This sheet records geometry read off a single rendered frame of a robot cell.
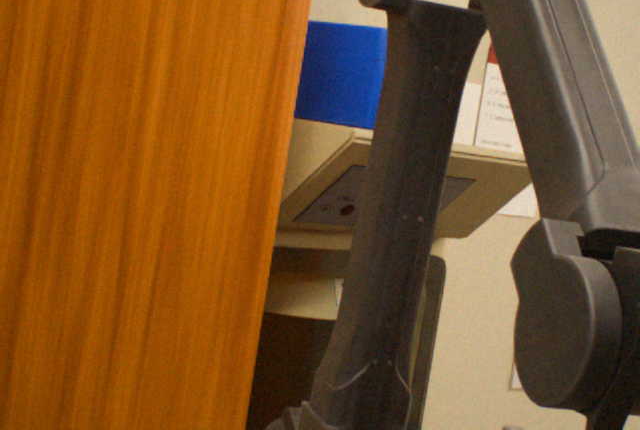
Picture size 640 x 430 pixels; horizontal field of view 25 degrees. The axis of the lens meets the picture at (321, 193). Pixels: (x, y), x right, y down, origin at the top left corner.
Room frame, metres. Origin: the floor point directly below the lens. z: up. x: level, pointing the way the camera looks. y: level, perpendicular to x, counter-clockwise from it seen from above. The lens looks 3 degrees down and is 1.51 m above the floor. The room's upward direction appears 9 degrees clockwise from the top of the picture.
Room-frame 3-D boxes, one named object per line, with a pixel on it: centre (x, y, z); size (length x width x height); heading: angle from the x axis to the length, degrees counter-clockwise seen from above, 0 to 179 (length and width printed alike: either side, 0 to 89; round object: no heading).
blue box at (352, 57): (1.33, -0.03, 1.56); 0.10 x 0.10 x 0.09; 49
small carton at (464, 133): (1.42, -0.10, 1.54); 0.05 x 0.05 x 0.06; 55
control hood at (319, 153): (1.39, -0.08, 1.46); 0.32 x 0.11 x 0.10; 139
